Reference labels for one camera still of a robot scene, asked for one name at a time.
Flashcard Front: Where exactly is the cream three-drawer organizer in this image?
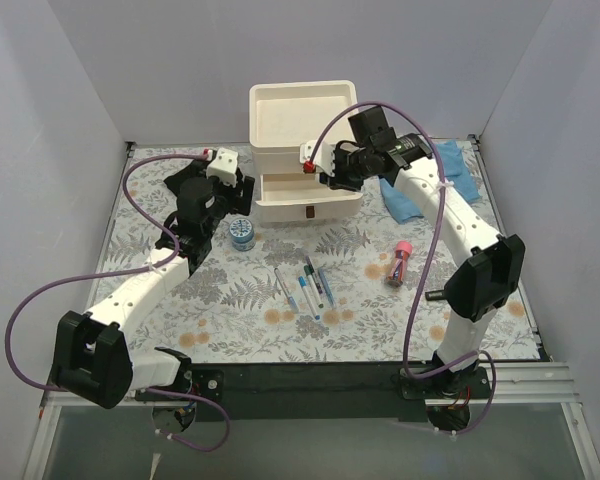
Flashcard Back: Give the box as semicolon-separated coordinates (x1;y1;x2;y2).
249;80;362;223

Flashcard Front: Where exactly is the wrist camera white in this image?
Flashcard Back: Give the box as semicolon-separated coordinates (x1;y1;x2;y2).
299;140;335;177
206;148;238;187

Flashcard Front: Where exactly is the purple clear pen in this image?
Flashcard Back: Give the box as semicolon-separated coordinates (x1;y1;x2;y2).
305;255;324;296

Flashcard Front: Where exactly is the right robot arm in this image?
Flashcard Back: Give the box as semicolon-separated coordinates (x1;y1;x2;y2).
303;101;526;398

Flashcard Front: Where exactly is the black folded cloth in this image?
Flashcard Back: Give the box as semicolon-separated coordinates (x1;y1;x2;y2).
164;160;212;200

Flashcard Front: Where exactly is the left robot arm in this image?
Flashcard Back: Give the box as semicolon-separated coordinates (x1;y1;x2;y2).
51;174;255;409

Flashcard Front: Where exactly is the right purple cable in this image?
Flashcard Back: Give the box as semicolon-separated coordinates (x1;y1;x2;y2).
302;102;497;437

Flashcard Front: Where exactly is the black orange highlighter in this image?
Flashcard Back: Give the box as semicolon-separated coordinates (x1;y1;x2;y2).
425;290;445;301

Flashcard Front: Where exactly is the floral patterned table mat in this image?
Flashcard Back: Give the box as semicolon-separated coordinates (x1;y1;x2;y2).
77;140;539;365

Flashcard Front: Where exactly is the white marker blue cap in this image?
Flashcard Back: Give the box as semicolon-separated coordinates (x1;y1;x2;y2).
298;276;320;320

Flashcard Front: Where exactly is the purple cable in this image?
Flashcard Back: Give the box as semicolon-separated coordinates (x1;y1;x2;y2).
302;102;497;437
4;148;231;454

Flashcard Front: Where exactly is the blue round tin jar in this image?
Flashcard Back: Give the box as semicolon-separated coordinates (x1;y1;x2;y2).
229;218;255;251

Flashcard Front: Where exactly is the blue folded cloth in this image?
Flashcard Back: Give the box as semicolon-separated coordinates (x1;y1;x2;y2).
379;140;481;224

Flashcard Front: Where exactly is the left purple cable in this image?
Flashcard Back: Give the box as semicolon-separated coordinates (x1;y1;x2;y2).
4;148;231;454

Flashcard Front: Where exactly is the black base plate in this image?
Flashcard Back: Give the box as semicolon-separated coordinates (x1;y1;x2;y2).
134;360;492;424

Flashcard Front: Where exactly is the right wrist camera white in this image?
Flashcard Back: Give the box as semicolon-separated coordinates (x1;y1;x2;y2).
299;140;335;177

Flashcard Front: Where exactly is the aluminium rail frame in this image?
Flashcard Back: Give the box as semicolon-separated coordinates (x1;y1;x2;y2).
21;134;600;480

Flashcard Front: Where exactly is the pink-capped tube of pencils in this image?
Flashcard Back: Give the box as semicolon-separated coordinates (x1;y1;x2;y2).
385;241;413;287

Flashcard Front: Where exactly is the white marker green cap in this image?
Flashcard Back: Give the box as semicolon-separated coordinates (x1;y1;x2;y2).
304;265;324;309

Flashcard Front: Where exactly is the light blue pen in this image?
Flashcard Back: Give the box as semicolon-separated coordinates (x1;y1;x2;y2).
318;268;336;309

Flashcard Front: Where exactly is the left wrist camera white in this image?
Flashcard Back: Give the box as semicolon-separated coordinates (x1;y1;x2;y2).
206;148;238;187

